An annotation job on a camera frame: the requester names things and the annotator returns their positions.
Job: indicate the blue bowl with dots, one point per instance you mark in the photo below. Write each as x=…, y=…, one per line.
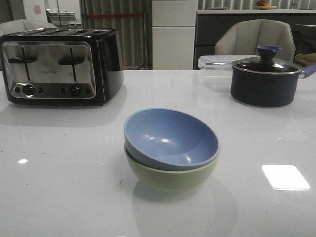
x=169, y=140

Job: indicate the green bowl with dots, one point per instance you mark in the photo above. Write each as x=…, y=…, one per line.
x=171, y=181

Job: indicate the clear plastic food container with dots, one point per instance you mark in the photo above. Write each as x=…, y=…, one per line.
x=216, y=71

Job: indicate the white refrigerator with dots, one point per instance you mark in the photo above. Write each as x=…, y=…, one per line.
x=173, y=34

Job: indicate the dark kitchen counter cabinet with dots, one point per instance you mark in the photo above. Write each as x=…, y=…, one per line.
x=211, y=25

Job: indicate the dark blue saucepan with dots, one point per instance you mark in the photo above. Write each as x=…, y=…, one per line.
x=267, y=89

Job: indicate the red barrier tape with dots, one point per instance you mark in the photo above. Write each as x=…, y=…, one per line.
x=115, y=16

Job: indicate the beige chair right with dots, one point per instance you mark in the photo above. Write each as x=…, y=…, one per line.
x=244, y=37

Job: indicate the beige chair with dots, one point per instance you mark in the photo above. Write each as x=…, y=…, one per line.
x=244, y=37
x=21, y=25

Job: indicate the black and steel toaster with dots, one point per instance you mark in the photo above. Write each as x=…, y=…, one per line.
x=50, y=66

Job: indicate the glass pot lid blue knob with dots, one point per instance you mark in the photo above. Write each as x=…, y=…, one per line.
x=266, y=62

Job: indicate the fruit plate on counter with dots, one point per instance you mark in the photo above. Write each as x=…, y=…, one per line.
x=264, y=5

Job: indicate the brown object behind pot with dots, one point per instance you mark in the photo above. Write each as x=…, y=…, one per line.
x=305, y=59

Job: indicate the beige chair left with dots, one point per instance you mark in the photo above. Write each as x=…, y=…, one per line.
x=21, y=25

